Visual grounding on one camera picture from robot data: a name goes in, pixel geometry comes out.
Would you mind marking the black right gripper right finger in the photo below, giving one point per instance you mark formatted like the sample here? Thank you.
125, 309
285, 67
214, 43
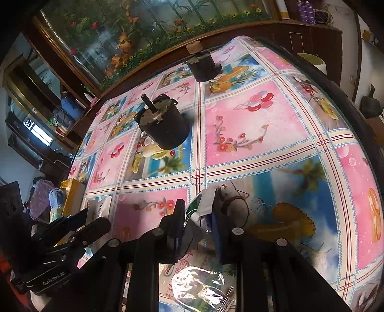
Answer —
270, 276

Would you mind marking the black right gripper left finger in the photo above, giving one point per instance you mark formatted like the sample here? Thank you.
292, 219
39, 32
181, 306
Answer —
124, 276

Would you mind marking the light blue towel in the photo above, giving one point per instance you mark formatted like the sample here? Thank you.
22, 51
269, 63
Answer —
57, 198

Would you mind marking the long white wipes pack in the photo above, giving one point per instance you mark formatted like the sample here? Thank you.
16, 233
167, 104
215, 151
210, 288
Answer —
98, 207

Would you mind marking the green white medicine sachet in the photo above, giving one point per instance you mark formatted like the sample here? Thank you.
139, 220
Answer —
202, 222

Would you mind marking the white Dole snack bag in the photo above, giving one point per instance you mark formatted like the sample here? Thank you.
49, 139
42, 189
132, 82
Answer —
197, 282

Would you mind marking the purple cloth dining table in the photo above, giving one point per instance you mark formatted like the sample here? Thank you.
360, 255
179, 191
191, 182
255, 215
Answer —
40, 198

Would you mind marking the colourful patterned tablecloth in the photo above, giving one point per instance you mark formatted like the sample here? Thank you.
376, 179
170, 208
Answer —
286, 156

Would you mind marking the blue thermos jug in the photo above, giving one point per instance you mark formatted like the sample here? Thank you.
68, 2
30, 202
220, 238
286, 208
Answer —
71, 108

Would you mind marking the black cylindrical motor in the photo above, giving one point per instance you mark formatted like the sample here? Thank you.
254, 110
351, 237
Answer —
162, 121

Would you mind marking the flower landscape glass panel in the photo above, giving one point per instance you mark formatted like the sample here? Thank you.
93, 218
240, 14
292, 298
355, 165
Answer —
108, 39

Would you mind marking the black motor with cork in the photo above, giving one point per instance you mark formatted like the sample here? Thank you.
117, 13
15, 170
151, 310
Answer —
200, 63

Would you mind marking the purple bottles pair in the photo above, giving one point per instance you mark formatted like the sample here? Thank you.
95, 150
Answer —
306, 12

